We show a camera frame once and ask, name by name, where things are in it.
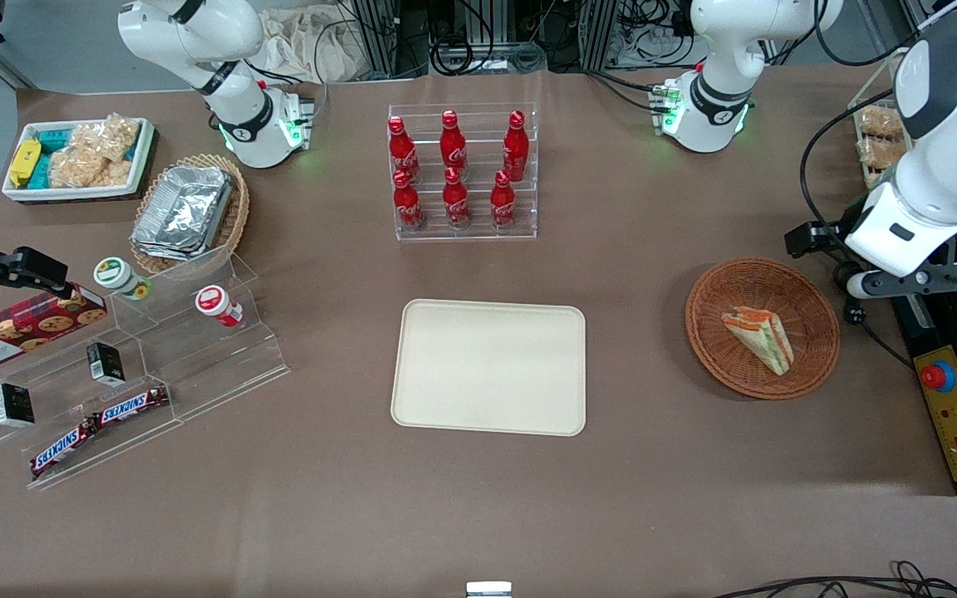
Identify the red tartan cookie box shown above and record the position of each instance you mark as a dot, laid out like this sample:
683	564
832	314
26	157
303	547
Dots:
22	332

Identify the clear acrylic tiered stand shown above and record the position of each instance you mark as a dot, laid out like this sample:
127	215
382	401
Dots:
196	365

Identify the bagged rice cracker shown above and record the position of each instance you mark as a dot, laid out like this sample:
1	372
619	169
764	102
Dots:
117	134
80	168

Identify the small black box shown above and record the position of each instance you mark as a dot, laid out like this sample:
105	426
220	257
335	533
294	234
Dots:
105	363
13	404

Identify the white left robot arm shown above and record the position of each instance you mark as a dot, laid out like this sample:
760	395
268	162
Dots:
944	124

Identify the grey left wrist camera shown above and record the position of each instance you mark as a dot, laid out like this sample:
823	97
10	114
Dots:
902	284

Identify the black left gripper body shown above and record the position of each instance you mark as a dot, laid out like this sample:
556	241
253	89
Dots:
829	233

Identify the yellow snack packet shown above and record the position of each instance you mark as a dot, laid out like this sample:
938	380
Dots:
25	162

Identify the red emergency stop button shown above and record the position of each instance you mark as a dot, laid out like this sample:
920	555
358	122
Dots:
935	377

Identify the stacked foil containers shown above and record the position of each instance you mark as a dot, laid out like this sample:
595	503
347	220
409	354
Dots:
184	212

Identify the beige plastic tray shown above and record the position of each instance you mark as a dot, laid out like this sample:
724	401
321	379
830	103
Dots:
487	365

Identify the round brown wicker basket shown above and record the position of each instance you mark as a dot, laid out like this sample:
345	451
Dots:
715	332

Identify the triangular sandwich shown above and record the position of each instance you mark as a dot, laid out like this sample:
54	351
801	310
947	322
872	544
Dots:
763	337

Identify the aluminium frame rack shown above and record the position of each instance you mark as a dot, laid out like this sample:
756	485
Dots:
387	37

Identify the green lid yogurt cup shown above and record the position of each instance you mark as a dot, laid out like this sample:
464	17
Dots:
117	275

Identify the red cola bottle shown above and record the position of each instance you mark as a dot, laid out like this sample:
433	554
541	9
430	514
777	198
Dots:
515	147
400	149
502	201
455	199
452	143
407	202

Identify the black machine housing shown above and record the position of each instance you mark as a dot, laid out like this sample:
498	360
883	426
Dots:
919	332

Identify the teal snack packet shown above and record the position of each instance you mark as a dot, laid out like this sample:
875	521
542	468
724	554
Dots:
41	172
53	137

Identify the snickers chocolate bar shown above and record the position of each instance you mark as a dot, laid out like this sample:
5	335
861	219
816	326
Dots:
131	405
63	447

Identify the crumpled beige cloth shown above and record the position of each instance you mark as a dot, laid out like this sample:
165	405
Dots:
304	46

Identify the clear acrylic bottle rack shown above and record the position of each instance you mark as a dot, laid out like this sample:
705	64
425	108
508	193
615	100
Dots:
470	234

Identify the white rectangular snack bin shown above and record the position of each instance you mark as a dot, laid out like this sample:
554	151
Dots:
71	193

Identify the oval tan wicker basket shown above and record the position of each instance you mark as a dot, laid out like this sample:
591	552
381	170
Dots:
233	220

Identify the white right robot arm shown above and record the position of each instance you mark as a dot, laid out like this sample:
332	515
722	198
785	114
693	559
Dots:
238	116

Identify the red lid yogurt cup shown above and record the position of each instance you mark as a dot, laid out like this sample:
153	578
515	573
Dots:
214	302

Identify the bagged brown cracker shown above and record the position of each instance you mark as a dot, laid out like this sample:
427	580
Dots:
879	154
877	176
880	122

